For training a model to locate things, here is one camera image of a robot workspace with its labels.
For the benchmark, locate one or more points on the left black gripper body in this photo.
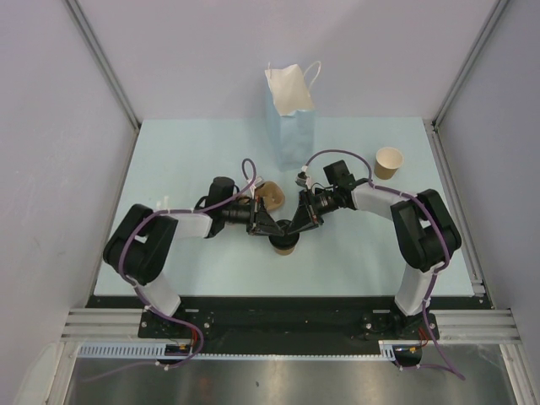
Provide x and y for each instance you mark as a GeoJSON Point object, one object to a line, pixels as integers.
{"type": "Point", "coordinates": [255, 205]}

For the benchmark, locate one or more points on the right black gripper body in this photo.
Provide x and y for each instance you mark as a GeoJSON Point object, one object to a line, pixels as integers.
{"type": "Point", "coordinates": [309, 197]}

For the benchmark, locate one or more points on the black plastic cup lid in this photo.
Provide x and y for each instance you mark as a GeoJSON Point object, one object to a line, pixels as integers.
{"type": "Point", "coordinates": [287, 237]}

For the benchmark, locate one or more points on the brown paper cup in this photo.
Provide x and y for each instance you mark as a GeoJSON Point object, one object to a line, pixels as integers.
{"type": "Point", "coordinates": [388, 161]}
{"type": "Point", "coordinates": [284, 250]}

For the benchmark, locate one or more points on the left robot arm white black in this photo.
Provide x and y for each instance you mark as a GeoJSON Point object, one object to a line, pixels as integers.
{"type": "Point", "coordinates": [138, 248]}

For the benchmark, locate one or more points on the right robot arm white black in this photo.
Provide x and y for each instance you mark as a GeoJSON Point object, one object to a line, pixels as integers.
{"type": "Point", "coordinates": [426, 234]}

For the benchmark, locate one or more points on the brown cardboard cup carrier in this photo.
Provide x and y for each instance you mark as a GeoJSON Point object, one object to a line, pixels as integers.
{"type": "Point", "coordinates": [271, 194]}

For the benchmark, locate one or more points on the light blue paper bag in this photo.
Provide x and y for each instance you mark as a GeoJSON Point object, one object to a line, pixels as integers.
{"type": "Point", "coordinates": [291, 113]}

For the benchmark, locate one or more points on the white wrapped straw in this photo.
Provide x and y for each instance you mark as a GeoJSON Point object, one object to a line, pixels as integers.
{"type": "Point", "coordinates": [163, 204]}

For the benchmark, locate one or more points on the light blue table mat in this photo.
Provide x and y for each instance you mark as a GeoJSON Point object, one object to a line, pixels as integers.
{"type": "Point", "coordinates": [354, 253]}

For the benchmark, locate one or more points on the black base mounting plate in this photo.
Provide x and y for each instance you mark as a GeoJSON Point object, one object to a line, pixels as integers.
{"type": "Point", "coordinates": [290, 325]}

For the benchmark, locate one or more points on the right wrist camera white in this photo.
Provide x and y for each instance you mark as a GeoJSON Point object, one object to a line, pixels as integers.
{"type": "Point", "coordinates": [303, 179]}

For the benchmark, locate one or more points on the white slotted cable duct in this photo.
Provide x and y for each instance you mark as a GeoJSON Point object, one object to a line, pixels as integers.
{"type": "Point", "coordinates": [122, 350]}

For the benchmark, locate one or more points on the aluminium frame rail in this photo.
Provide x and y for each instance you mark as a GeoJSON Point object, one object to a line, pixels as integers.
{"type": "Point", "coordinates": [101, 60]}

